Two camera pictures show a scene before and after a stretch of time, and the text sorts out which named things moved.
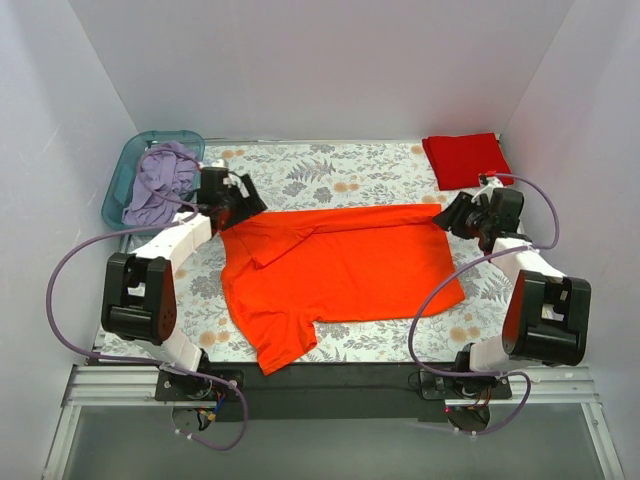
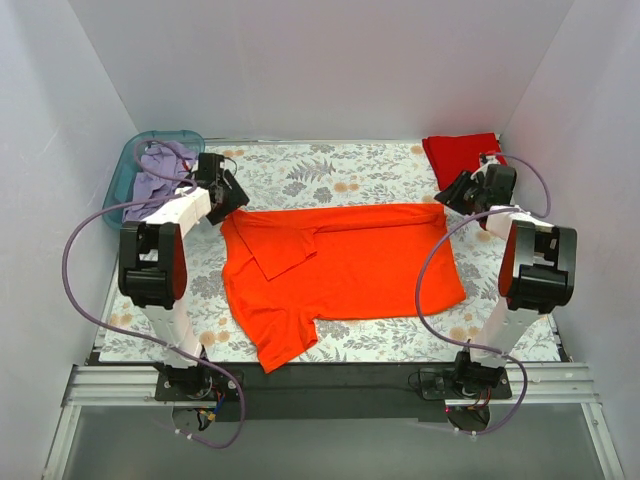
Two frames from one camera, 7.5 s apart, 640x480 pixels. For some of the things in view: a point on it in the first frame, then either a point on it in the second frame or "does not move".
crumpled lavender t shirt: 168,172 does not move
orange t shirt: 284,275 does not move
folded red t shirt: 458,160 does not move
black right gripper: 465,216 → 461,190
